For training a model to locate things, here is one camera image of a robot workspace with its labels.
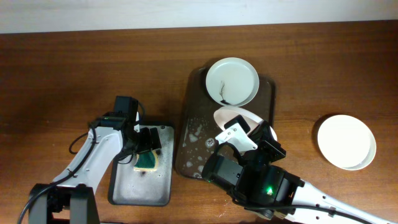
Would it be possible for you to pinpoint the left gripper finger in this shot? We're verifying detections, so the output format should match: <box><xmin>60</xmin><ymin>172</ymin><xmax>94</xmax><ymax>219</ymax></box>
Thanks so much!
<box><xmin>138</xmin><ymin>128</ymin><xmax>152</xmax><ymax>153</ymax></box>
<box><xmin>149</xmin><ymin>128</ymin><xmax>162</xmax><ymax>150</ymax></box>

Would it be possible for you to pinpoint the green yellow sponge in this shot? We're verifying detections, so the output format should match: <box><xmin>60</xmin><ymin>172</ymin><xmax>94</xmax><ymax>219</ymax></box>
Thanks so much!
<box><xmin>133</xmin><ymin>151</ymin><xmax>159</xmax><ymax>172</ymax></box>

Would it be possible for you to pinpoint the pale green plate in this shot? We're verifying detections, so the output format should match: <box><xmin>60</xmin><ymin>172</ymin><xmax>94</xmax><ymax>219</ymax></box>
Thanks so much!
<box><xmin>205</xmin><ymin>57</ymin><xmax>259</xmax><ymax>106</ymax></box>

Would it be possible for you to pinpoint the cream white plate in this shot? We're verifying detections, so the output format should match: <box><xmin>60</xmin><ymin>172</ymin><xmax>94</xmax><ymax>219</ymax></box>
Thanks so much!
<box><xmin>317</xmin><ymin>114</ymin><xmax>377</xmax><ymax>170</ymax></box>

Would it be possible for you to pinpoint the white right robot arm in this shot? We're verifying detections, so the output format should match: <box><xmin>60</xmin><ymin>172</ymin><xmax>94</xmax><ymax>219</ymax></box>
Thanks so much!
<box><xmin>201</xmin><ymin>117</ymin><xmax>389</xmax><ymax>224</ymax></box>

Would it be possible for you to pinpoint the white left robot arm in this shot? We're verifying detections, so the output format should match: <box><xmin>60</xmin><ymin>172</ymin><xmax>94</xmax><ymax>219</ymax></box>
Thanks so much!
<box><xmin>18</xmin><ymin>116</ymin><xmax>161</xmax><ymax>223</ymax></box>

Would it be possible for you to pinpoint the dark brown serving tray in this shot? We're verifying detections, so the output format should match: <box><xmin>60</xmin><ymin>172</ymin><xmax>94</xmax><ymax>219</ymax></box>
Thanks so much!
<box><xmin>175</xmin><ymin>67</ymin><xmax>276</xmax><ymax>179</ymax></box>

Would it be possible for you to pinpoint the small black soapy tray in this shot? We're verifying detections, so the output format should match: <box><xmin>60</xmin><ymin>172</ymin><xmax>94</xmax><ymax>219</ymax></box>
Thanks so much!
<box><xmin>108</xmin><ymin>121</ymin><xmax>175</xmax><ymax>207</ymax></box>

